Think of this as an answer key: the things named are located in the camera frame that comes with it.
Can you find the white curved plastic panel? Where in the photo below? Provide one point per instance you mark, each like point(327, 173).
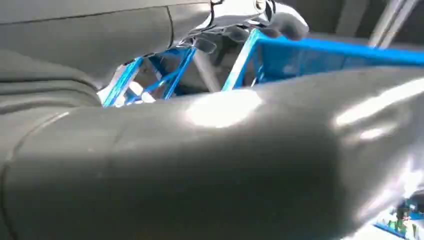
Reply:
point(238, 8)

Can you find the steel table leg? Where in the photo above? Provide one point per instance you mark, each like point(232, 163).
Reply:
point(392, 20)

